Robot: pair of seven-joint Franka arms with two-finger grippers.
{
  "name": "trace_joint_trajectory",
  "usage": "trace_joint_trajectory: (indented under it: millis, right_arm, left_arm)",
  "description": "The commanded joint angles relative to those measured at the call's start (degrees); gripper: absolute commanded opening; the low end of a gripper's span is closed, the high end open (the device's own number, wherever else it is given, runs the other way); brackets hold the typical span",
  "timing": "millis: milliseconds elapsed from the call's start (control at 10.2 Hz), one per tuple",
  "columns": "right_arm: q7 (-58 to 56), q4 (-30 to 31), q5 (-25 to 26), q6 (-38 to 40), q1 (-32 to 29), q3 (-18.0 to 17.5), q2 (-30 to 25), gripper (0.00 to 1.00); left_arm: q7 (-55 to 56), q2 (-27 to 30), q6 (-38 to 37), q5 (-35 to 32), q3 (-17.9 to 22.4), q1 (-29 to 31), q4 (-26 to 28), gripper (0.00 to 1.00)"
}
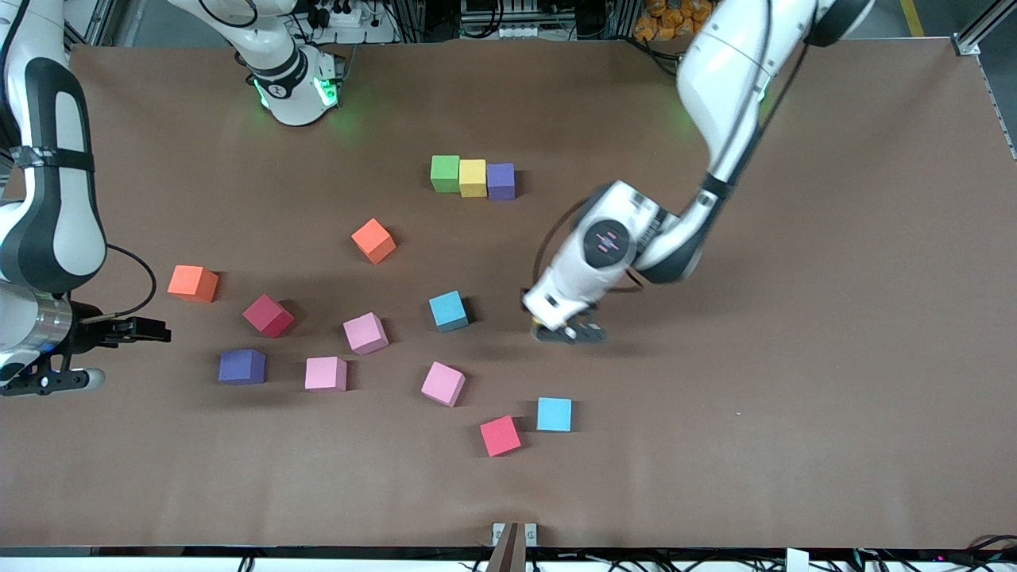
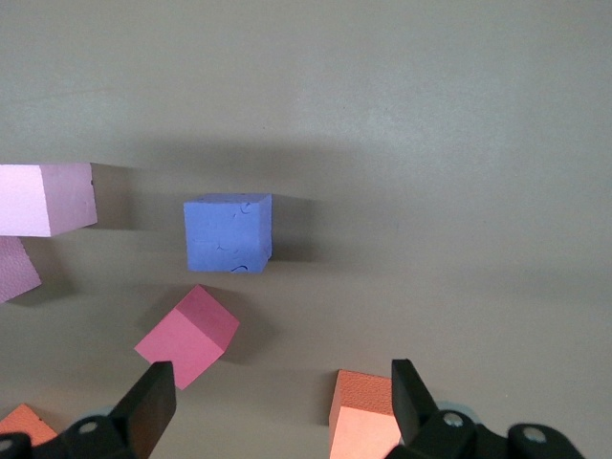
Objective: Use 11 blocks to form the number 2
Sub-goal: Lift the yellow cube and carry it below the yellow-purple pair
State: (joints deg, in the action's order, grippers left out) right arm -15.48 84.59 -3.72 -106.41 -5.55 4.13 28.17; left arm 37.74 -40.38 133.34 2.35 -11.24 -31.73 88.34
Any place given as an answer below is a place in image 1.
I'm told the teal blue foam cube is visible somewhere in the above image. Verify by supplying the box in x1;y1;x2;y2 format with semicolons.
428;290;470;334

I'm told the green foam cube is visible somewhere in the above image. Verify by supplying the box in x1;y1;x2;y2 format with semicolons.
430;155;462;194

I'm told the orange foam cube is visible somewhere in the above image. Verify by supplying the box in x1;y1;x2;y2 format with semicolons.
167;265;219;303
351;218;397;265

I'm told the crimson foam cube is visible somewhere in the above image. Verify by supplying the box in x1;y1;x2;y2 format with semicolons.
242;293;296;339

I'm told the pink foam cube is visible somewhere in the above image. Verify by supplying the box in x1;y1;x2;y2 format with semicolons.
420;361;466;408
304;356;348;392
342;311;390;355

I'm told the light blue foam cube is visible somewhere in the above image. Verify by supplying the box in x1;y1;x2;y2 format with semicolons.
536;397;573;433

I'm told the red foam cube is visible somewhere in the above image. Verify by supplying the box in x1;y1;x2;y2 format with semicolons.
479;415;523;458

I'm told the metal equipment rack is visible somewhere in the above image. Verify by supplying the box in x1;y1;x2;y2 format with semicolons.
459;0;557;42

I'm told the brown table cover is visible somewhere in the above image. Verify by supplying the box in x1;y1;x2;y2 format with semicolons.
0;36;1017;551

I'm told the orange fruit net bag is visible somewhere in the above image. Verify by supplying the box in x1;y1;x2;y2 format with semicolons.
636;0;704;41

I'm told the white power strip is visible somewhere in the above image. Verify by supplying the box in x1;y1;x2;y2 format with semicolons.
306;0;398;44

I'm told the small metal bracket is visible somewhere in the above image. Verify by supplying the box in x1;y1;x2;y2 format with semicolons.
491;522;538;547

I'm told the aluminium frame post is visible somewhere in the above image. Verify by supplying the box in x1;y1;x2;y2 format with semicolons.
485;522;521;572

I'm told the aluminium frame profile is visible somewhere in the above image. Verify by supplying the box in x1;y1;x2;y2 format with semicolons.
75;12;132;48
952;0;1017;160

